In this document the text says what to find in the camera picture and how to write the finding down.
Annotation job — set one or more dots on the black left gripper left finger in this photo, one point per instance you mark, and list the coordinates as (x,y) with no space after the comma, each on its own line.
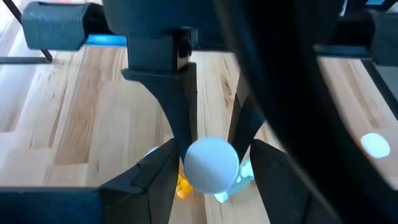
(149,193)

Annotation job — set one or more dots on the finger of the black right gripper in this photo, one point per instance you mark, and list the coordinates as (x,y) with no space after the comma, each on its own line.
(177,102)
(245,124)

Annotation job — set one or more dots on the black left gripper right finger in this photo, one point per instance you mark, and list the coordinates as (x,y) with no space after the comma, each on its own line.
(280,193)

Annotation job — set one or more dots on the teal medicine bottle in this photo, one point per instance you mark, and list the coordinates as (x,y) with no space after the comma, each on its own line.
(239,183)

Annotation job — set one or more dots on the amber medicine bottle white cap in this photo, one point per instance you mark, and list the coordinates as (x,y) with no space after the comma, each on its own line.
(184,188)
(211,165)
(374,145)

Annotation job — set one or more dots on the wooden shelf black metal frame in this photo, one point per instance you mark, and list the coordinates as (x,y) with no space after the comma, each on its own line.
(18,60)

